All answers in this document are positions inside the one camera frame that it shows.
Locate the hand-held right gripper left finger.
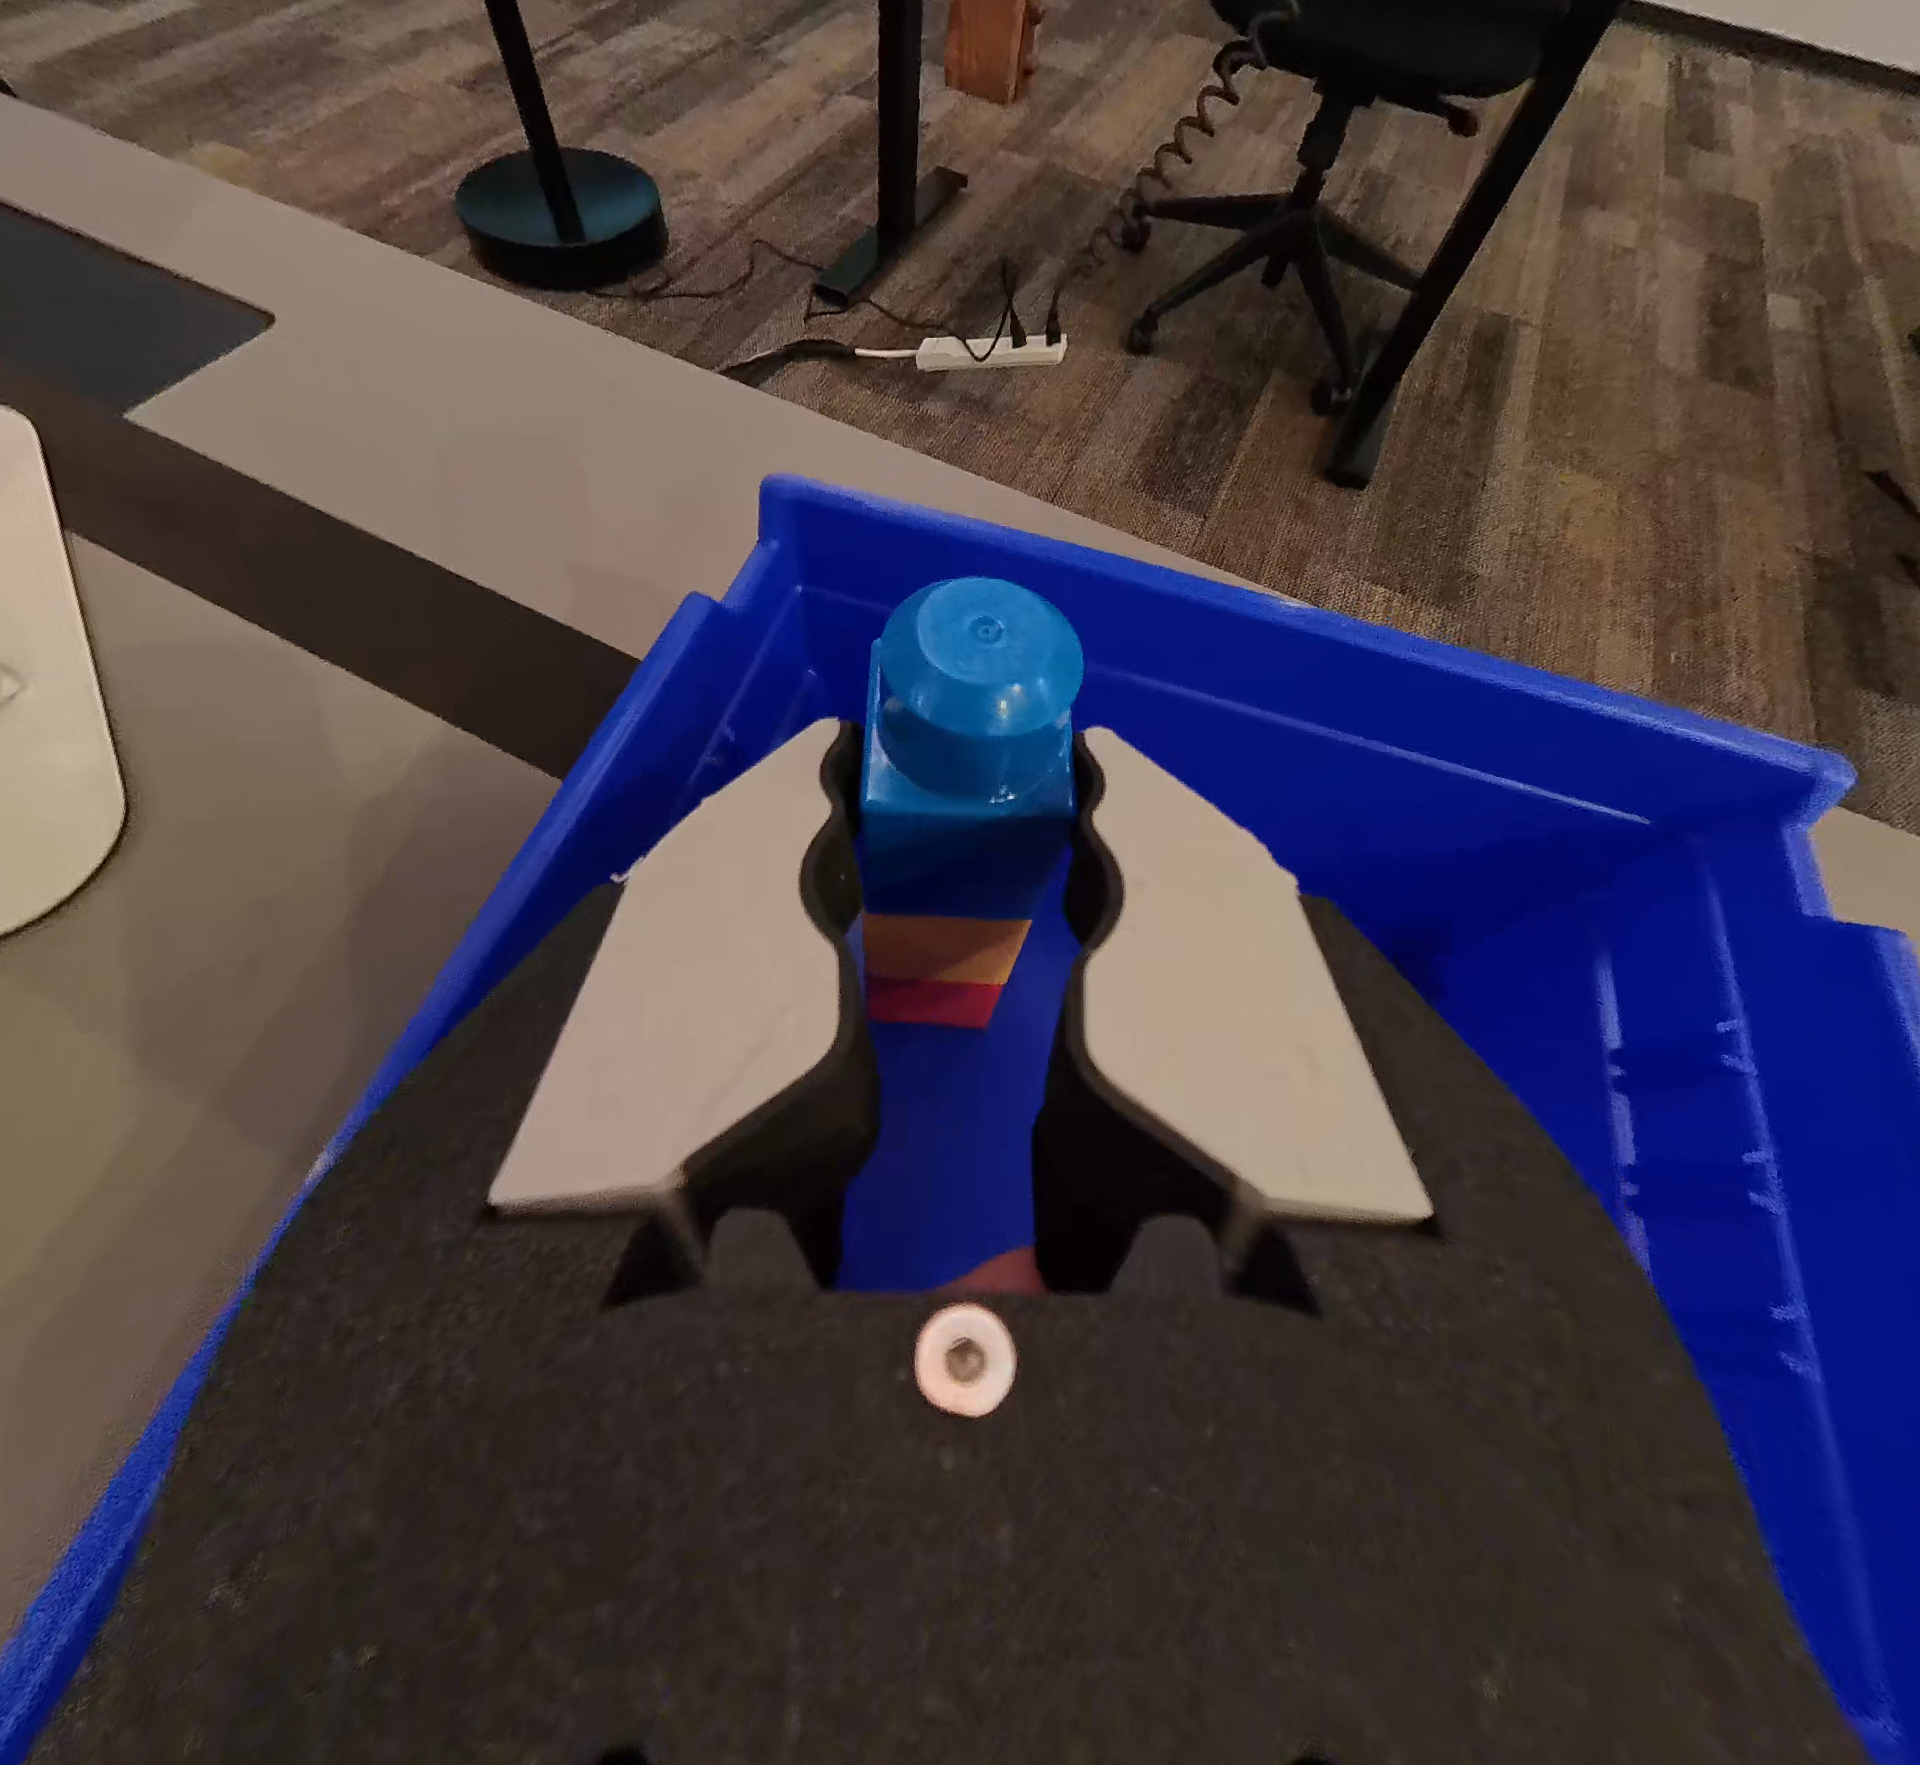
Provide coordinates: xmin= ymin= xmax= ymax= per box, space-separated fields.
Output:
xmin=488 ymin=719 xmax=884 ymax=1294

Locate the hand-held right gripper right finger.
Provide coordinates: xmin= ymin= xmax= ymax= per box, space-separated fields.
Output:
xmin=1027 ymin=727 xmax=1437 ymax=1294

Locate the red building block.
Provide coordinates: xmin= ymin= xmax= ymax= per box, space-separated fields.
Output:
xmin=865 ymin=979 xmax=1002 ymax=1034

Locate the yellow building block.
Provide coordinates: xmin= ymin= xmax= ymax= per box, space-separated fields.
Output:
xmin=859 ymin=914 xmax=1039 ymax=991

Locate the blue plastic bin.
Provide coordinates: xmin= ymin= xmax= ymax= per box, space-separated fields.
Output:
xmin=0 ymin=474 xmax=1920 ymax=1765

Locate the grey desk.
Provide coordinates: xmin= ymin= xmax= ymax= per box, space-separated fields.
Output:
xmin=0 ymin=92 xmax=1920 ymax=1632

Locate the white power strip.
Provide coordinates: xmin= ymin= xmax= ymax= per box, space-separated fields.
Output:
xmin=916 ymin=328 xmax=1071 ymax=375

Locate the white base board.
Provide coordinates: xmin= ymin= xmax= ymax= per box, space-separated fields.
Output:
xmin=0 ymin=407 xmax=130 ymax=939

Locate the black floor lamp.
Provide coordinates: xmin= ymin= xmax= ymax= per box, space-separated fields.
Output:
xmin=432 ymin=0 xmax=671 ymax=291

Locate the black floor stand pole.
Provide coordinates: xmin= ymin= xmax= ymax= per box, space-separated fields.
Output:
xmin=809 ymin=0 xmax=973 ymax=310

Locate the black floor cable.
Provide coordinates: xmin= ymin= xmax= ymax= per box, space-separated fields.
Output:
xmin=591 ymin=235 xmax=931 ymax=388

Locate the black slanted frame leg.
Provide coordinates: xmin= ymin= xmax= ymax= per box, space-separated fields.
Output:
xmin=1327 ymin=0 xmax=1722 ymax=492

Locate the black coiled cable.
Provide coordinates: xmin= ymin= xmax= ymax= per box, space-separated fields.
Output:
xmin=1049 ymin=0 xmax=1360 ymax=349

